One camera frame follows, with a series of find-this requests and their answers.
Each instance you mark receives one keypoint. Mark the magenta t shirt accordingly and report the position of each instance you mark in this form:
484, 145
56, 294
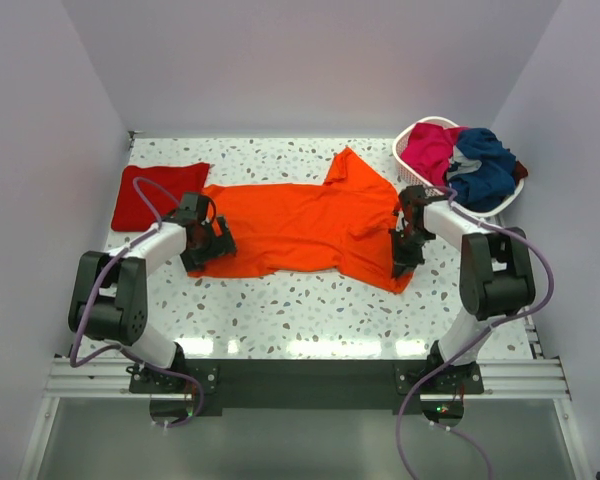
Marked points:
429, 149

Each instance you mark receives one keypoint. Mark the aluminium right rail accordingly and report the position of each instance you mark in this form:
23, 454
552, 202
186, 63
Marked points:
538, 377

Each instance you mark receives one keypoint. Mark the orange t shirt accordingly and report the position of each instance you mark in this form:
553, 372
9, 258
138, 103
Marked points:
342, 224

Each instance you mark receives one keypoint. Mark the white plastic laundry basket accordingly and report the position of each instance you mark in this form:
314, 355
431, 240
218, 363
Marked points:
412, 178

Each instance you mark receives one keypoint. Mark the folded red t shirt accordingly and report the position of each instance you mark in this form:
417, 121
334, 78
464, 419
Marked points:
162, 186

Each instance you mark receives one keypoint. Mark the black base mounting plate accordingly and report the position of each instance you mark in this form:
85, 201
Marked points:
211, 386

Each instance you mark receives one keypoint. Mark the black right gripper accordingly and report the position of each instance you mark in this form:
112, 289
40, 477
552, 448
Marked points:
403, 263

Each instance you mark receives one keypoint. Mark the navy blue t shirt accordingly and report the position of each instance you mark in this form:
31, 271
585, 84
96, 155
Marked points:
481, 170

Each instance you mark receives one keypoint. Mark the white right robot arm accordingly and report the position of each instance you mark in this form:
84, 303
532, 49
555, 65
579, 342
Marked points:
495, 273

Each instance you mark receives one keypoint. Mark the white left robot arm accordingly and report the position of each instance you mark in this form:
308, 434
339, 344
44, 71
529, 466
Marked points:
109, 305

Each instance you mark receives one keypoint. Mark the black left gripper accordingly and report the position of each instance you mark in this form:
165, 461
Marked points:
221, 245

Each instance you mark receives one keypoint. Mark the aluminium left rail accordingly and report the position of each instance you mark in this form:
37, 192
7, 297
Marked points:
100, 378

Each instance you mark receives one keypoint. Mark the aluminium rail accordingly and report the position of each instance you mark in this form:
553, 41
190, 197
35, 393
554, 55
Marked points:
538, 377
100, 378

